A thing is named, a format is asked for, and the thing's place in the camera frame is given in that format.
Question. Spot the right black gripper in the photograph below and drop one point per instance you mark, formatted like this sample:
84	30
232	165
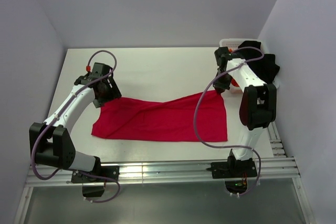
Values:
220	87

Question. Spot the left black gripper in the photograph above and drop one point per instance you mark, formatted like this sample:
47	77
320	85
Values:
114	93

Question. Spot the red t shirt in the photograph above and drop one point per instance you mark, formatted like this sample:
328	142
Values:
171	121

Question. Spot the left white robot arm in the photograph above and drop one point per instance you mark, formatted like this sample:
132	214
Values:
50	141

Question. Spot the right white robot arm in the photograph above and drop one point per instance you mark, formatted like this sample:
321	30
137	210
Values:
258	103

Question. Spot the white plastic basket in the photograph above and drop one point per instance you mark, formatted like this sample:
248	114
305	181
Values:
233	44

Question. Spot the orange t shirt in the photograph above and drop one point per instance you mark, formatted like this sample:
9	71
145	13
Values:
234	85

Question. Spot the black t shirt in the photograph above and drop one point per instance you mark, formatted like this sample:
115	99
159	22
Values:
266	68

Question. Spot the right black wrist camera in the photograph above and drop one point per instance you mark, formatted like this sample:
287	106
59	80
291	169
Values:
221	51

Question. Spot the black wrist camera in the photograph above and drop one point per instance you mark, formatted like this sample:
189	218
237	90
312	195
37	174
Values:
100	69
221	51

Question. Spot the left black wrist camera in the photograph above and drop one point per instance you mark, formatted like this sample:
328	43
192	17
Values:
100	69

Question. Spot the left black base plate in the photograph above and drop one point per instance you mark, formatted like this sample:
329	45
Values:
108	173

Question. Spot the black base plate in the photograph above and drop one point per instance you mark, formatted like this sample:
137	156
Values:
233	169
108	173

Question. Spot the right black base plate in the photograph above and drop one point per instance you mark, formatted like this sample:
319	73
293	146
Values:
233	169

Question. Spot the aluminium rail frame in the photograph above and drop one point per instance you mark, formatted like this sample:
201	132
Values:
278	166

